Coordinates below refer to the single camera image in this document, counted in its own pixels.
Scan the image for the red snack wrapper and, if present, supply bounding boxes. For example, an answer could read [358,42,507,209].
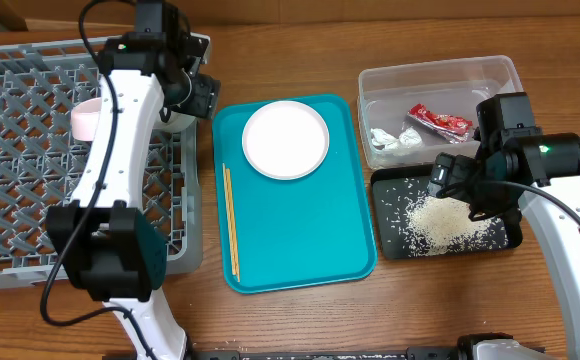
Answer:
[407,104,473,144]

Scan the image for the wooden chopstick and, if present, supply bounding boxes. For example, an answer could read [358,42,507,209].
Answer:
[222,163,237,277]
[226,168,241,282]

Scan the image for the black waste tray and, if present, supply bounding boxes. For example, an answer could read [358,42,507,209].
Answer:
[369,164,524,261]

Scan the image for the white tissue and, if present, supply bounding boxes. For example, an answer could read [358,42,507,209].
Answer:
[371,127,423,151]

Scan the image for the teal plastic tray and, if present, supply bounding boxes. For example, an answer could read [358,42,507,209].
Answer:
[212,94,378,294]

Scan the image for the small pink-white plate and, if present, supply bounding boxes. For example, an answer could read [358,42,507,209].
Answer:
[70,97,102,142]

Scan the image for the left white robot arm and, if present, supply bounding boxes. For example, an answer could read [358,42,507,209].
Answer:
[45,1,220,359]

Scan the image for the large white plate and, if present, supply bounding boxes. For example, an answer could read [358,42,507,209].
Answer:
[242,100,330,180]

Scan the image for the grey dishwasher rack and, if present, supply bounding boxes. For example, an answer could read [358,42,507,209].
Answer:
[0,40,203,289]

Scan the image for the grey-green bowl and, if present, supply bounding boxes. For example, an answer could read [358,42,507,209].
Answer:
[154,107,197,133]

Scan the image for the white rice pile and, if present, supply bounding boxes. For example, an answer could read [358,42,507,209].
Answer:
[384,177,504,256]

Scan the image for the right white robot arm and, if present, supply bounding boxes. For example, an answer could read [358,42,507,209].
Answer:
[427,92,580,359]

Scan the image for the clear plastic bin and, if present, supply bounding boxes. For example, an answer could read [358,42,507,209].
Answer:
[357,55,523,170]

